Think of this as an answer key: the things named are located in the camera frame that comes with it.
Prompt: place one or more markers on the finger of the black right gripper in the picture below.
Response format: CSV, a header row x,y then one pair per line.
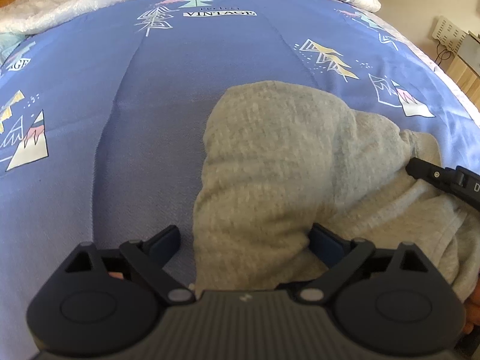
x,y
459,182

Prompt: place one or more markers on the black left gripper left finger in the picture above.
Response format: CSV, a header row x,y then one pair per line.
x,y
99,302

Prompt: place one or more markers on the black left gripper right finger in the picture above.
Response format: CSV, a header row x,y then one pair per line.
x,y
391,301

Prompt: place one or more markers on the grey sweatpants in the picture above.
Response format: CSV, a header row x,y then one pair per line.
x,y
282,157

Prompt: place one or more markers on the light wooden cabinet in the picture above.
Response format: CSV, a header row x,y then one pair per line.
x,y
464,69

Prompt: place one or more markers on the blue patterned bed sheet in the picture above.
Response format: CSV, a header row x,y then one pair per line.
x,y
102,119

